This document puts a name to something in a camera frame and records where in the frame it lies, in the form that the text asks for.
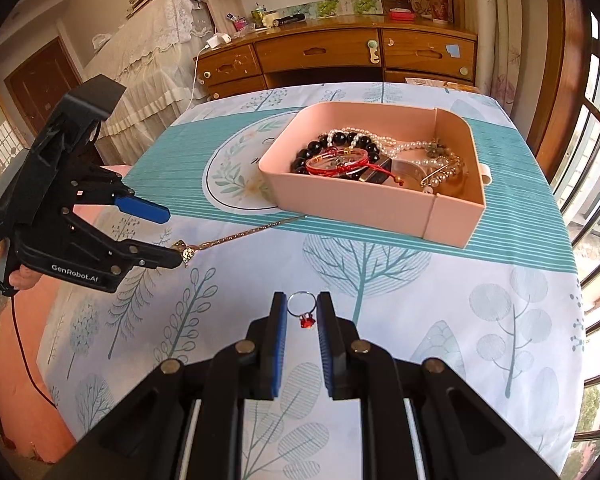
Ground pink jewelry box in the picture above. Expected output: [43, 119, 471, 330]
[257, 101, 493, 249]

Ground bread cover cookbook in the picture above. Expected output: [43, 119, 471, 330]
[405, 76, 481, 93]

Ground wooden desk with drawers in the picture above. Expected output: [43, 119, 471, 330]
[195, 10, 479, 101]

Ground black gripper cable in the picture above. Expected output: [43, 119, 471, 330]
[7, 290, 61, 408]

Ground grape picture wall strip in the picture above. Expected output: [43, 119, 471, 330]
[280, 0, 385, 18]

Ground small pearl bracelet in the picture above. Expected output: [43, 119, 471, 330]
[328, 127, 438, 157]

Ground silver ring with red stone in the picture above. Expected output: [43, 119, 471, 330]
[286, 292, 321, 330]

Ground pink blanket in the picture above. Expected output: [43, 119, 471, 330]
[0, 162, 131, 463]

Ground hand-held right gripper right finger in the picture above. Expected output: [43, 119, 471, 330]
[317, 291, 561, 480]

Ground white charger cable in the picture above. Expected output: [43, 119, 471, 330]
[192, 45, 212, 106]

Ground gold hair stick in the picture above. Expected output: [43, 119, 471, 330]
[172, 214, 308, 267]

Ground black bead bracelet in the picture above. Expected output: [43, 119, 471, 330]
[291, 131, 381, 175]

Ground wooden window frame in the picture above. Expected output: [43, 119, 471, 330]
[525, 0, 588, 181]

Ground metal window guard bars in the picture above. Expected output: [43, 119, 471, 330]
[550, 10, 600, 461]

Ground red string bracelet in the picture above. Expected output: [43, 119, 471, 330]
[305, 147, 381, 179]

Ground gold safety pin brooch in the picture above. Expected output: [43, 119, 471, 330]
[420, 157, 465, 184]

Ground white lace cover cloth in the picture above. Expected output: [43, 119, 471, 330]
[82, 0, 216, 153]

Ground pale floral curtain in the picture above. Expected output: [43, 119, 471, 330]
[460, 0, 531, 111]

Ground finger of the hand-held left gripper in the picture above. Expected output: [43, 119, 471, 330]
[69, 162, 171, 225]
[60, 209, 185, 281]

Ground person's left hand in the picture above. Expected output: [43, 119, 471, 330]
[7, 264, 45, 292]

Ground tree print tablecloth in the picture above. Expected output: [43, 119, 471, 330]
[37, 81, 586, 480]

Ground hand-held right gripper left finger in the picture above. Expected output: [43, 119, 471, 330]
[42, 291, 287, 480]

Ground brown wooden door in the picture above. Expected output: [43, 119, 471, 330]
[5, 35, 83, 136]

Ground paper cup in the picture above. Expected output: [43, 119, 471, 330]
[426, 0, 451, 25]

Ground grey green bead bracelet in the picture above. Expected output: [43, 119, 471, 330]
[425, 139, 463, 168]

